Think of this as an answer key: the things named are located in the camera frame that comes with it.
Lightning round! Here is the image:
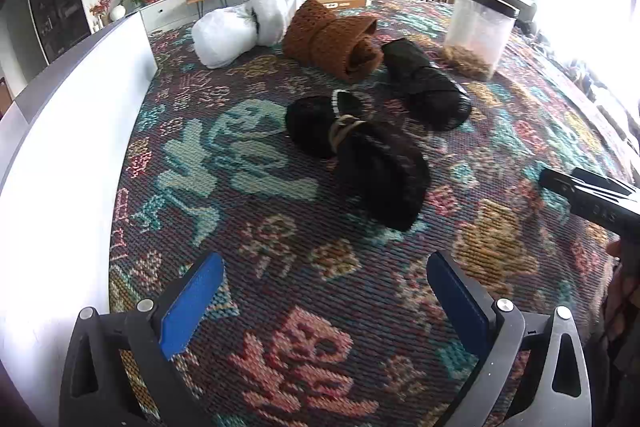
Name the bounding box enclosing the colourful woven table cloth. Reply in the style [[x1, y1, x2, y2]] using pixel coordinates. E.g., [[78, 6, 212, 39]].
[[108, 26, 632, 426]]

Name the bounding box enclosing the white bundled cloth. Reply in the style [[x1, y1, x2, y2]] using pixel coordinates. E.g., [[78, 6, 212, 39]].
[[191, 0, 307, 69]]

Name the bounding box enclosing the white round vase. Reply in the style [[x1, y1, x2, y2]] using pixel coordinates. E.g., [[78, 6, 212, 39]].
[[110, 4, 126, 22]]

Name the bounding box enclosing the red flower arrangement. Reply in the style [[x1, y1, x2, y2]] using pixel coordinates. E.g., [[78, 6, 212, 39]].
[[89, 0, 112, 31]]

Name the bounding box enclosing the clear plastic jar black lid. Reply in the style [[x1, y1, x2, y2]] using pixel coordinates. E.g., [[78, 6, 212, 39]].
[[442, 0, 518, 80]]

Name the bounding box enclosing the person's right hand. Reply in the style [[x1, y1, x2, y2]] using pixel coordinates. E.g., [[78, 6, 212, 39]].
[[603, 239, 639, 347]]

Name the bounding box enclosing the white storage box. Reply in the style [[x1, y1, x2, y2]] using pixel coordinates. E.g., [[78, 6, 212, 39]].
[[1, 14, 157, 426]]

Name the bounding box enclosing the brown knitted cloth roll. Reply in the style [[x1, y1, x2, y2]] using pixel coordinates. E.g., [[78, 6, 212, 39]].
[[282, 0, 383, 83]]

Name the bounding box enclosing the black plastic bag roll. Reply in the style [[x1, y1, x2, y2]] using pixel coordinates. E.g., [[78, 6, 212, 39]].
[[382, 38, 472, 131]]

